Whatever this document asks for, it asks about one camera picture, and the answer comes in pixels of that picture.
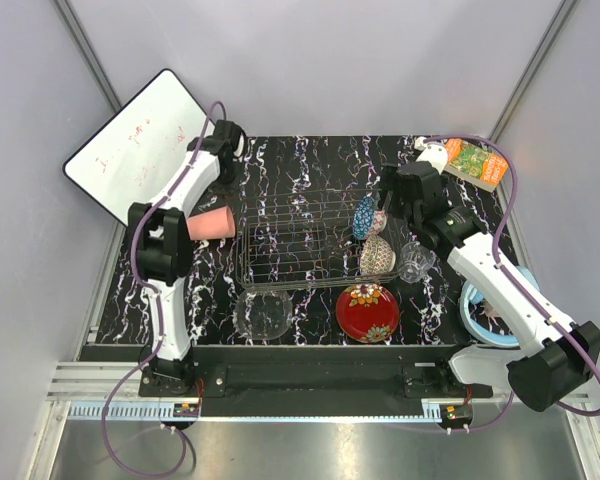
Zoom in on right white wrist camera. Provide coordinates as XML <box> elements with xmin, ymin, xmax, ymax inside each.
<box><xmin>415</xmin><ymin>138</ymin><xmax>448</xmax><ymax>173</ymax></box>

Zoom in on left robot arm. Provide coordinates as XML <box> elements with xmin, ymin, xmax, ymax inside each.
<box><xmin>127</xmin><ymin>120</ymin><xmax>246</xmax><ymax>396</ymax></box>

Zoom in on orange green book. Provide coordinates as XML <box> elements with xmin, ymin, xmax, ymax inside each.
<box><xmin>445</xmin><ymin>138</ymin><xmax>508</xmax><ymax>192</ymax></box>

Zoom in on clear drinking glass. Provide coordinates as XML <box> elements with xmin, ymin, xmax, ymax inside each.
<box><xmin>397</xmin><ymin>241</ymin><xmax>436</xmax><ymax>284</ymax></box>

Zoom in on white whiteboard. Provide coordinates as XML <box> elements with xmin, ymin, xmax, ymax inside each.
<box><xmin>63</xmin><ymin>69</ymin><xmax>215</xmax><ymax>225</ymax></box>

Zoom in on red floral plate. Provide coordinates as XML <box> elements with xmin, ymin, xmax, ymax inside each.
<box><xmin>336</xmin><ymin>284</ymin><xmax>400</xmax><ymax>344</ymax></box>

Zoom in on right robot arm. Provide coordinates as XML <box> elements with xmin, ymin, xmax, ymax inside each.
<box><xmin>379</xmin><ymin>161</ymin><xmax>600</xmax><ymax>412</ymax></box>

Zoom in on blue orange patterned bowl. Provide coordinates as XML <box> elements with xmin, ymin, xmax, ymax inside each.
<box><xmin>352</xmin><ymin>196</ymin><xmax>388</xmax><ymax>240</ymax></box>

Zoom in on purple cable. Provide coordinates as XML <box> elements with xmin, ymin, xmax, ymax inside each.
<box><xmin>102</xmin><ymin>101</ymin><xmax>227</xmax><ymax>475</ymax></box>
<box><xmin>414</xmin><ymin>135</ymin><xmax>600</xmax><ymax>435</ymax></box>

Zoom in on brown patterned ceramic bowl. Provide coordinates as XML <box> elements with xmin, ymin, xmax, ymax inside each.
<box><xmin>360</xmin><ymin>235</ymin><xmax>397</xmax><ymax>275</ymax></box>

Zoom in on small pink white plug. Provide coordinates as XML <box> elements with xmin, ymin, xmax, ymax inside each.
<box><xmin>482</xmin><ymin>300</ymin><xmax>500</xmax><ymax>318</ymax></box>

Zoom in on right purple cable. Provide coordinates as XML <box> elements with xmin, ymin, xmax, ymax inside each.
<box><xmin>414</xmin><ymin>135</ymin><xmax>600</xmax><ymax>435</ymax></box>

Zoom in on wire dish rack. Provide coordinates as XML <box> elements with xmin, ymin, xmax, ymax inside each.
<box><xmin>236</xmin><ymin>188</ymin><xmax>397</xmax><ymax>291</ymax></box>

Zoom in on light blue headphones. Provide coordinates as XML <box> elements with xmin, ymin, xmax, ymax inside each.
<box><xmin>459</xmin><ymin>267</ymin><xmax>537</xmax><ymax>349</ymax></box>

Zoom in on pink plastic cup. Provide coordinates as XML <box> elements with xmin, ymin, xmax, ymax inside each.
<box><xmin>187</xmin><ymin>206</ymin><xmax>236</xmax><ymax>241</ymax></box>

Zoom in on clear glass square plate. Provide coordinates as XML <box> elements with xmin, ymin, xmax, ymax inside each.
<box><xmin>235</xmin><ymin>289</ymin><xmax>293</xmax><ymax>341</ymax></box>

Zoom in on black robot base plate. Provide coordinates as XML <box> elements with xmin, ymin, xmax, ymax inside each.
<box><xmin>139</xmin><ymin>344</ymin><xmax>492</xmax><ymax>399</ymax></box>

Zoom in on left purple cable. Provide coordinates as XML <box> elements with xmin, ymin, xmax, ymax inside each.
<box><xmin>102</xmin><ymin>101</ymin><xmax>227</xmax><ymax>475</ymax></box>

